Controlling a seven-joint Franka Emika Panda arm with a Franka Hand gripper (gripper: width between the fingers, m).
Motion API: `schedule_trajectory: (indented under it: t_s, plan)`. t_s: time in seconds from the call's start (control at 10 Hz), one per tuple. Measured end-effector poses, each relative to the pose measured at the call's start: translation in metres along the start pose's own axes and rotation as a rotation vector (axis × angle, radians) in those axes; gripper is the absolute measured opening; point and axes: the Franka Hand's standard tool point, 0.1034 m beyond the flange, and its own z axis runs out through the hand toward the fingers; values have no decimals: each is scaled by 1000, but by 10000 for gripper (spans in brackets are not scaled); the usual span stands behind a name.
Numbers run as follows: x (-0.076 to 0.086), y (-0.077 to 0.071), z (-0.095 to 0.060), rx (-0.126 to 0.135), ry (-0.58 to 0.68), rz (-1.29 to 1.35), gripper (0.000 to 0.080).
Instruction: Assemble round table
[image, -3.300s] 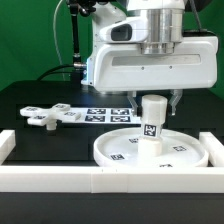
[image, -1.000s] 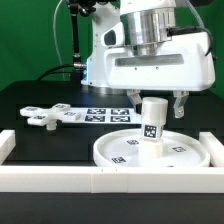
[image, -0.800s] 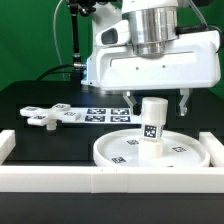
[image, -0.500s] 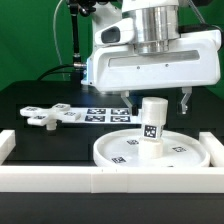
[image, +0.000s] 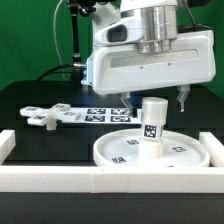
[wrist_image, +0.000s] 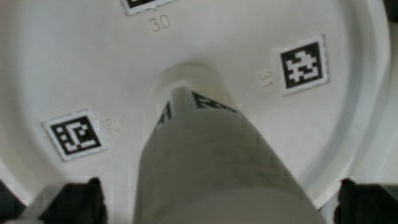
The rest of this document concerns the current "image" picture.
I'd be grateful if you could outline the black cable bundle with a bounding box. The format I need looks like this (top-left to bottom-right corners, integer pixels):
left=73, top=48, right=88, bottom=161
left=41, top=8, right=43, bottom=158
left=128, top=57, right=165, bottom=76
left=36, top=0, right=101, bottom=82

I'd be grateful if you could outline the white round table top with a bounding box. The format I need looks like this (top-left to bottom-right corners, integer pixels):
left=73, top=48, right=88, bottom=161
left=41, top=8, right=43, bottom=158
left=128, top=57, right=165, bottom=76
left=93, top=129, right=210, bottom=168

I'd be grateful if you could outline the white sheet with markers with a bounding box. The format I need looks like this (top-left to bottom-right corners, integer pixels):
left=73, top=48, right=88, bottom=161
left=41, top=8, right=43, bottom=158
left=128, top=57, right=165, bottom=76
left=66, top=108, right=141, bottom=124

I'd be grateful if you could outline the white front fence bar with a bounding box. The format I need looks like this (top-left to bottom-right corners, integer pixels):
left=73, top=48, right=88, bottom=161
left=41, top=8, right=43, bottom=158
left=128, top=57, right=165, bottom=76
left=0, top=166, right=224, bottom=193

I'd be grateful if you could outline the white fence bar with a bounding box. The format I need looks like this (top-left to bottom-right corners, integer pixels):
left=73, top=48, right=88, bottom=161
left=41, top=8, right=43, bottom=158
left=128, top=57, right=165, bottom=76
left=0, top=130, right=16, bottom=166
left=199, top=132, right=224, bottom=167
left=0, top=166, right=224, bottom=193

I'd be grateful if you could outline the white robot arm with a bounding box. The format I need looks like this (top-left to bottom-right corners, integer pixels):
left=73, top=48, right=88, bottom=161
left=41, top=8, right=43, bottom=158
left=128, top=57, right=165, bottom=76
left=82, top=0, right=216, bottom=106

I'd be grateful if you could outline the white left fence bar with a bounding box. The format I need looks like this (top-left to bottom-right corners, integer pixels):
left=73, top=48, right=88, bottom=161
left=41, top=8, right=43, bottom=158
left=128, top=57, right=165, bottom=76
left=0, top=130, right=16, bottom=166

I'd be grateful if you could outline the white right fence bar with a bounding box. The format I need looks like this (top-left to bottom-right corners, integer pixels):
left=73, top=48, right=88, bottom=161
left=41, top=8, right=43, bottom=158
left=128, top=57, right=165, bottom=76
left=199, top=132, right=224, bottom=167

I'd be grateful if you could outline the grey thin cable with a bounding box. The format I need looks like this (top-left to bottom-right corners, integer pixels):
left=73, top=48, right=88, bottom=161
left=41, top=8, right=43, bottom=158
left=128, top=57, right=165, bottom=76
left=52, top=0, right=67, bottom=81

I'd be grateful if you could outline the white cross-shaped table base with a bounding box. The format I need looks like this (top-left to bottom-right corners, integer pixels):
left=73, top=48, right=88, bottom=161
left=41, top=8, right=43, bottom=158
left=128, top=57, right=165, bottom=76
left=20, top=103, right=81, bottom=131

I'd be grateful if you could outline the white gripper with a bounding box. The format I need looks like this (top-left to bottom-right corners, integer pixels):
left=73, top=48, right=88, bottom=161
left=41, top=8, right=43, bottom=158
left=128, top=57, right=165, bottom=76
left=91, top=30, right=216, bottom=118

